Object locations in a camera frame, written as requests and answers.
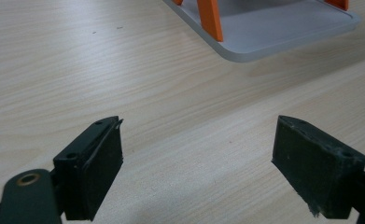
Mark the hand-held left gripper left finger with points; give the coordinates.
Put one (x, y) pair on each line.
(90, 174)

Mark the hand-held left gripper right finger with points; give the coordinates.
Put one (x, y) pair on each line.
(317, 168)

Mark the grey shoe rack orange posts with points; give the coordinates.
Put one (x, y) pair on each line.
(264, 34)

